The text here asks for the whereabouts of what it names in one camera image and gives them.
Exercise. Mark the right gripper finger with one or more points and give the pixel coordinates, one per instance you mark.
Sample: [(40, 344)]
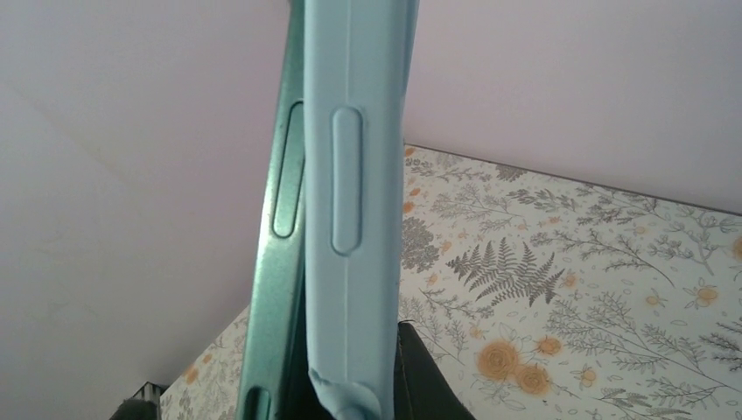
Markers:
[(421, 392)]

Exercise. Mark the floral patterned table mat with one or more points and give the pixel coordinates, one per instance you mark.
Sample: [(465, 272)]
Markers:
[(544, 298)]

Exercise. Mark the green phone black screen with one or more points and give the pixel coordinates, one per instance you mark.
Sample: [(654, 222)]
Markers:
[(274, 360)]

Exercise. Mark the light blue phone case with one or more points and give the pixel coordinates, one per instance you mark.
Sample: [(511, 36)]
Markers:
[(357, 57)]

